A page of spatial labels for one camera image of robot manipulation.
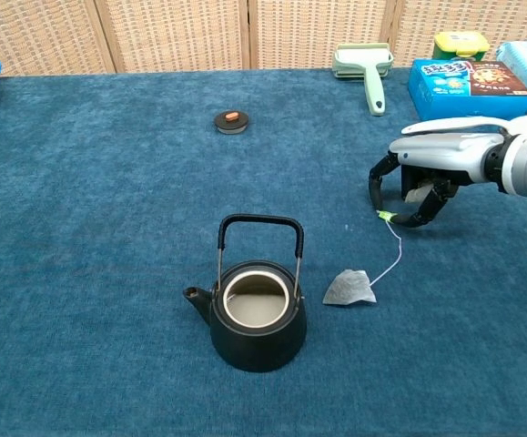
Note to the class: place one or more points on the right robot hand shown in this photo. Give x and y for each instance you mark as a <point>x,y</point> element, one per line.
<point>445,152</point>

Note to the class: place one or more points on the tea bag with green tag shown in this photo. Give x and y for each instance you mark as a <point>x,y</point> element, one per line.
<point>349,289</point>

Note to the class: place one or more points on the black teapot lid orange knob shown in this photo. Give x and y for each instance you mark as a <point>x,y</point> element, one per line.
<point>223,123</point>

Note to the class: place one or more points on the black cast iron teapot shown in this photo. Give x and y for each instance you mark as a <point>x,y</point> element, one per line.
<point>258,346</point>

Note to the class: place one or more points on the blue cookie box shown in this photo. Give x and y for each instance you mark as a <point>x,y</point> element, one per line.
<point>449,93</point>

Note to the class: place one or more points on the green lint roller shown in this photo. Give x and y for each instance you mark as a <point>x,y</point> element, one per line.
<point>373,86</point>

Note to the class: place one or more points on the yellow lid green container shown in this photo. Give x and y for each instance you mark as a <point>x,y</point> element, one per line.
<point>461,43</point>

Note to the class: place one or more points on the woven bamboo folding screen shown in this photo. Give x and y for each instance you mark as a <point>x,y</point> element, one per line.
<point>176,32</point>

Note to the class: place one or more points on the blue table cloth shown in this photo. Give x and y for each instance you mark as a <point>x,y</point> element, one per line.
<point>85,227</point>

